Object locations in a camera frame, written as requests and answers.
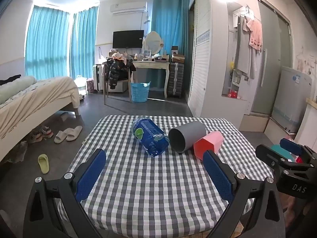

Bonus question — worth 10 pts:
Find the grey hanging garment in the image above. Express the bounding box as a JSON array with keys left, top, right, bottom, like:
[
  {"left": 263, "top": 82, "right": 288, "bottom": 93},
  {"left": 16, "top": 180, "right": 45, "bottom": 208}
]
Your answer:
[{"left": 234, "top": 15, "right": 257, "bottom": 78}]

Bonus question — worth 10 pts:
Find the oval vanity mirror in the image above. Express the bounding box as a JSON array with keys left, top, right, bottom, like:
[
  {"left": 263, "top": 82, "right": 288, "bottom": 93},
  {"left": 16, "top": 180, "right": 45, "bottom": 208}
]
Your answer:
[{"left": 144, "top": 31, "right": 164, "bottom": 55}]

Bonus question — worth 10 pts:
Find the pale green quilt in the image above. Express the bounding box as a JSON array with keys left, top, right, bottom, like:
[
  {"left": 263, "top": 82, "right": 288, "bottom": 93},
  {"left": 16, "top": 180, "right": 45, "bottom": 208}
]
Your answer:
[{"left": 0, "top": 76, "right": 37, "bottom": 105}]

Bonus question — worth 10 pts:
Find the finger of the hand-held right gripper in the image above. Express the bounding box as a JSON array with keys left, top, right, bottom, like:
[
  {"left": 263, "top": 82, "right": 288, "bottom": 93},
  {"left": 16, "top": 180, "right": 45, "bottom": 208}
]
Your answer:
[
  {"left": 280, "top": 138, "right": 317, "bottom": 165},
  {"left": 255, "top": 144, "right": 299, "bottom": 177}
]

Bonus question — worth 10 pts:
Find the pink red hexagonal cup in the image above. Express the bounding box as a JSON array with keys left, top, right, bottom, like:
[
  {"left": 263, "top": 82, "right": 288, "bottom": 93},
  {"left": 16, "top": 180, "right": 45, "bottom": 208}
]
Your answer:
[{"left": 193, "top": 131, "right": 224, "bottom": 160}]

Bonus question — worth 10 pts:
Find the black television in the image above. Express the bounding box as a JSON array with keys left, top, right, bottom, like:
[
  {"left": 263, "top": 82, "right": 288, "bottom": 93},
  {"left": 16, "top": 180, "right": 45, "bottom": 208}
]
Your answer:
[{"left": 113, "top": 30, "right": 144, "bottom": 49}]

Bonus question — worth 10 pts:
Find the teal plastic item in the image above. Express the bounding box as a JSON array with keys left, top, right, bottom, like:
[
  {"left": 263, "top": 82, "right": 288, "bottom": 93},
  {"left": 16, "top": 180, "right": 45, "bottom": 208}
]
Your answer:
[{"left": 271, "top": 144, "right": 298, "bottom": 163}]

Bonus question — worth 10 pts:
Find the white louvred wardrobe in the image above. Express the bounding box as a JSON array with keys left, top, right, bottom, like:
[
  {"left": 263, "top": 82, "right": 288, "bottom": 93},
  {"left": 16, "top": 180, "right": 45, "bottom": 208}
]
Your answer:
[{"left": 187, "top": 0, "right": 229, "bottom": 126}]

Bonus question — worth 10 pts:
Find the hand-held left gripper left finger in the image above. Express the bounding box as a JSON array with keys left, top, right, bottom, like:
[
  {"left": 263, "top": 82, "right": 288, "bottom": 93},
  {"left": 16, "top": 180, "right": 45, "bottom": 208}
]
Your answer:
[{"left": 23, "top": 148, "right": 107, "bottom": 238}]

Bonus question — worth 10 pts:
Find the blue laundry basket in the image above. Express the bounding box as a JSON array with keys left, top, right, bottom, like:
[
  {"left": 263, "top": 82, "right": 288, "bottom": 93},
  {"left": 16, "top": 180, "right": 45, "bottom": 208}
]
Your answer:
[{"left": 130, "top": 81, "right": 151, "bottom": 103}]

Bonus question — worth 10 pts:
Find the small silver fridge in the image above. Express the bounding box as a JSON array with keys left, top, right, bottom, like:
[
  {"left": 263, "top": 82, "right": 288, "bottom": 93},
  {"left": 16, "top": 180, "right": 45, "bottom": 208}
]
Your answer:
[{"left": 272, "top": 66, "right": 313, "bottom": 133}]

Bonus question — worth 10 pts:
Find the pink towel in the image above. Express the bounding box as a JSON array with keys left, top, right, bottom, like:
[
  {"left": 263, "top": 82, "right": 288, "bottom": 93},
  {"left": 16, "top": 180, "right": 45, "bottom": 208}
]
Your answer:
[{"left": 248, "top": 18, "right": 263, "bottom": 51}]

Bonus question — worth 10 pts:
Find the white air conditioner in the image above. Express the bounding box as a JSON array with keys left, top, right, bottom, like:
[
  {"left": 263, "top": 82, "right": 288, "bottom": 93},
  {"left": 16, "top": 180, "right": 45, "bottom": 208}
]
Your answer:
[{"left": 110, "top": 1, "right": 148, "bottom": 15}]

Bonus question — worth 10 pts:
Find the teal curtain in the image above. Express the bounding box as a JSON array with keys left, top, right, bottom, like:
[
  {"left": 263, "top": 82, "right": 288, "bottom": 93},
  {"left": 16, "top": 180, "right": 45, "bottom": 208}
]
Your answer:
[{"left": 148, "top": 0, "right": 192, "bottom": 92}]

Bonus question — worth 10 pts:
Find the grey cup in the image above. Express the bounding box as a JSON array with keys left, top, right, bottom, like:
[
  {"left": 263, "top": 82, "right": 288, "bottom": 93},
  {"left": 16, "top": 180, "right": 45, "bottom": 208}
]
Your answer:
[{"left": 168, "top": 121, "right": 207, "bottom": 154}]

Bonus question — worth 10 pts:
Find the clear water jug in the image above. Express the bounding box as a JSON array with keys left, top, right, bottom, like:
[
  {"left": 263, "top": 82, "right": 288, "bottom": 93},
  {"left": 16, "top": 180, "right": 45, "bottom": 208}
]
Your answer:
[{"left": 76, "top": 75, "right": 88, "bottom": 95}]

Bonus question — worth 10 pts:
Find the narrow light blue curtain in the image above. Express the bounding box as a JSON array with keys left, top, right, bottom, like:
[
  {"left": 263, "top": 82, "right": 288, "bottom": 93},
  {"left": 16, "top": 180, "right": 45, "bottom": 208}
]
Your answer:
[{"left": 70, "top": 6, "right": 99, "bottom": 79}]

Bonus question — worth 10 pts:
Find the wooden chair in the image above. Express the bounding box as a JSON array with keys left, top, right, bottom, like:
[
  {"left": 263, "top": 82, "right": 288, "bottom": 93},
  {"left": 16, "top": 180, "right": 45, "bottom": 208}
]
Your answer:
[{"left": 103, "top": 63, "right": 133, "bottom": 105}]

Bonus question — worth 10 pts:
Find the green slipper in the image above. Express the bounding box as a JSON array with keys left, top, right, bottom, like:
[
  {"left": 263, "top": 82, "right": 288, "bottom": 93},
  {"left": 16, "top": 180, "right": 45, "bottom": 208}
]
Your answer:
[{"left": 38, "top": 154, "right": 50, "bottom": 174}]

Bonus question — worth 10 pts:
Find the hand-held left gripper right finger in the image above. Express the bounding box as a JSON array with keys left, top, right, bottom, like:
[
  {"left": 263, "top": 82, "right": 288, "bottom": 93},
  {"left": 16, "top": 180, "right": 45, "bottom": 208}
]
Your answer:
[{"left": 203, "top": 150, "right": 288, "bottom": 238}]

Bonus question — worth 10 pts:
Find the wide light blue curtain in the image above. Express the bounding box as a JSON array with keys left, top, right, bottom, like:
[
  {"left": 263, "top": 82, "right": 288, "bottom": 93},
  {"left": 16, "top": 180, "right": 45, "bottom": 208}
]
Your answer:
[{"left": 24, "top": 4, "right": 71, "bottom": 80}]

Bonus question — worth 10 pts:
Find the dark grey suitcase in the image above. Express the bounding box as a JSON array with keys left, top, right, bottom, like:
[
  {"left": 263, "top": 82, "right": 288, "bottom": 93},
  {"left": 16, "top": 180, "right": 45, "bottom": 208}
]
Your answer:
[{"left": 167, "top": 62, "right": 185, "bottom": 98}]

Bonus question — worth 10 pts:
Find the cream dressing table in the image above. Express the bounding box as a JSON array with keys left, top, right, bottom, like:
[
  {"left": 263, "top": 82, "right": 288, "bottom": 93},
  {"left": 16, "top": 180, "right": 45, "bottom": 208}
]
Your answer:
[{"left": 132, "top": 60, "right": 171, "bottom": 99}]

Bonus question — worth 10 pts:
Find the black printed jacket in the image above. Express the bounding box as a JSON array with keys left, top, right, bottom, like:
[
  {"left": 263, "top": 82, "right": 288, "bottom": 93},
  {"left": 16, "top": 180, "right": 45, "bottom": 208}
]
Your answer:
[{"left": 104, "top": 58, "right": 136, "bottom": 90}]

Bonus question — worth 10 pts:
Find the grey white checked tablecloth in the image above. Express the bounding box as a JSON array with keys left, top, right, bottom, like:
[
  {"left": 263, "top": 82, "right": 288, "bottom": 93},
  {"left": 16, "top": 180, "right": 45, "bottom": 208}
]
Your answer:
[{"left": 58, "top": 115, "right": 273, "bottom": 231}]

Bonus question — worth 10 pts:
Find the beige cardboard panel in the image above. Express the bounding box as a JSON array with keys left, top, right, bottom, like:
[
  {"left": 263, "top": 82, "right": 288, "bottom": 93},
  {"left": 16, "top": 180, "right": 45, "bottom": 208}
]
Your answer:
[{"left": 239, "top": 114, "right": 269, "bottom": 132}]

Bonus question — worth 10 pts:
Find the dark cloth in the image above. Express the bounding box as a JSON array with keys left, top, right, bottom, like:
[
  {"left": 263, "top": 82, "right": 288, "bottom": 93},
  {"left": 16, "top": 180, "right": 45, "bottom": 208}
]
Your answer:
[{"left": 0, "top": 74, "right": 22, "bottom": 86}]

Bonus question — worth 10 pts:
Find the frosted glass door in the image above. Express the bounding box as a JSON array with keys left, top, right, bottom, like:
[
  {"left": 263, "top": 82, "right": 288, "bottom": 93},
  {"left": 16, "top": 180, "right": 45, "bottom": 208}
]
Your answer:
[{"left": 250, "top": 0, "right": 294, "bottom": 116}]

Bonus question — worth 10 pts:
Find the white suitcase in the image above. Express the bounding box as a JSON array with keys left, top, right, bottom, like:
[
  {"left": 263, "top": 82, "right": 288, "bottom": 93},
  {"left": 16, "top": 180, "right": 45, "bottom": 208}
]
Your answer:
[{"left": 93, "top": 64, "right": 104, "bottom": 91}]

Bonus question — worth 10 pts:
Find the bed with beige sheet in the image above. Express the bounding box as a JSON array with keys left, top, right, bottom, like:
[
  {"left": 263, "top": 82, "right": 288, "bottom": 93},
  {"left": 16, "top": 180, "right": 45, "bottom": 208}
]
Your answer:
[{"left": 0, "top": 76, "right": 81, "bottom": 163}]

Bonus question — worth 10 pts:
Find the grey sneaker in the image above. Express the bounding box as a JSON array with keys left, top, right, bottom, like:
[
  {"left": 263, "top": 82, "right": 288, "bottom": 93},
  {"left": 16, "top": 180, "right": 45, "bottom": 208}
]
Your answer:
[{"left": 27, "top": 132, "right": 42, "bottom": 144}]

